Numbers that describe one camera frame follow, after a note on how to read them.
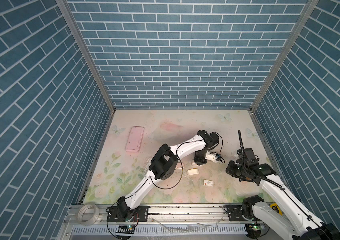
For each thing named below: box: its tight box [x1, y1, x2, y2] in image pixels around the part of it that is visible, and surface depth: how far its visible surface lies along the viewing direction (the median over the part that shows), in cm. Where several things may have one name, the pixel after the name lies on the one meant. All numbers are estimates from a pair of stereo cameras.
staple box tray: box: [187, 168, 200, 176], surface depth 90 cm
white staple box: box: [203, 179, 214, 187], surface depth 84 cm
